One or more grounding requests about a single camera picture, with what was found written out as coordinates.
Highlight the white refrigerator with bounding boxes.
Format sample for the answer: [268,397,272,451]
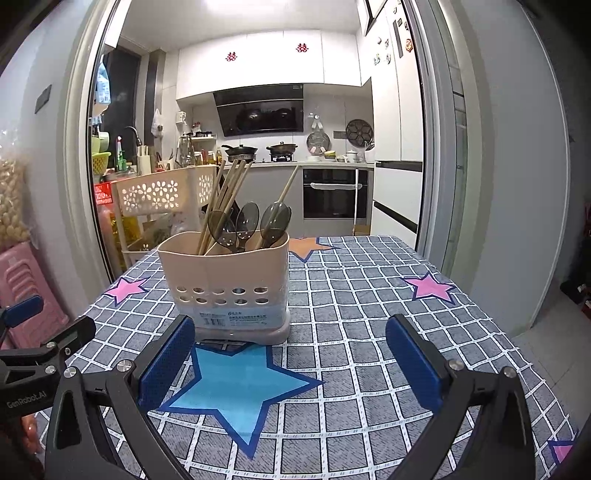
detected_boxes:
[368,0,424,253]

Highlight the black built-in oven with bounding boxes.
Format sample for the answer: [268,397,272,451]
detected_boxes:
[302,168,370,219]

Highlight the beige flower-cutout trolley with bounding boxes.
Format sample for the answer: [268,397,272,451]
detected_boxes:
[110,165,223,274]

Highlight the shelf of condiment bottles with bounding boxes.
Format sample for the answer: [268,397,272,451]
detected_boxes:
[177,133,221,168]

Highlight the red plastic basket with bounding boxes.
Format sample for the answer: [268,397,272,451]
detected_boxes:
[93,181,116,206]

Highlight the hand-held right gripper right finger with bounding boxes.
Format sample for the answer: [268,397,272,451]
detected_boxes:
[385,314,537,480]

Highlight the bundle of wooden chopsticks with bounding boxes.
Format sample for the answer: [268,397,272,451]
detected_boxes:
[196,159,300,256]

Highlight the grey sliding door frame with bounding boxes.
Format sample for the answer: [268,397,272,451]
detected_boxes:
[61,0,468,283]

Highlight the round dark hanging pan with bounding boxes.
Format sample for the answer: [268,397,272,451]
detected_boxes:
[346,119,374,145]

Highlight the dark wall switch panel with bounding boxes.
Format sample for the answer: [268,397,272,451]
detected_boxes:
[34,84,53,114]

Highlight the clear bag of pale nuts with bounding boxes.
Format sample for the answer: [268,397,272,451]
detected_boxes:
[0,156,31,253]

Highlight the group of fridge magnets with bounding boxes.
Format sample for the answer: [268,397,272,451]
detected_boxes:
[372,4,414,66]

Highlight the grey checked star tablecloth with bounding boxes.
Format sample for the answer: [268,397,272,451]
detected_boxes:
[34,235,583,480]

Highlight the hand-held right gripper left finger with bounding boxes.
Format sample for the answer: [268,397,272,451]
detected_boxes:
[44,315,196,480]

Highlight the black wok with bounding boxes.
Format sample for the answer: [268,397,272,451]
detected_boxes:
[221,143,260,161]

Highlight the grey kitchen base cabinet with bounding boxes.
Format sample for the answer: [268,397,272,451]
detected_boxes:
[250,161,378,237]

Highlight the black range hood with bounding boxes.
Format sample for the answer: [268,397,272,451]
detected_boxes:
[213,83,305,138]

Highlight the person's left hand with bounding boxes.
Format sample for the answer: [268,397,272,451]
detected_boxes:
[0,412,47,468]

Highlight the yellow cooking oil bottle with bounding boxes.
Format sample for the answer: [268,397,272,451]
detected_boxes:
[99,205,140,274]

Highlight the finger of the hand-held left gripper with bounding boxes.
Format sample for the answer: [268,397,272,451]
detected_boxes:
[0,316,97,385]
[0,296,45,326]

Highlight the white upper kitchen cabinets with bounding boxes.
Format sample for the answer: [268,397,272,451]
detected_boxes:
[175,30,363,101]

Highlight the stack of pink plastic stools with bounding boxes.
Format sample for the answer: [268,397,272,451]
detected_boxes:
[0,241,71,348]

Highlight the round grey pot lid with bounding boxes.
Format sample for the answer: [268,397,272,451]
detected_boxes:
[305,130,330,158]

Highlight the dark bag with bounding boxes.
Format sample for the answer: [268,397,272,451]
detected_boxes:
[560,257,591,320]

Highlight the beige plastic utensil holder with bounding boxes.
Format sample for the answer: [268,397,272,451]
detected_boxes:
[157,231,292,346]

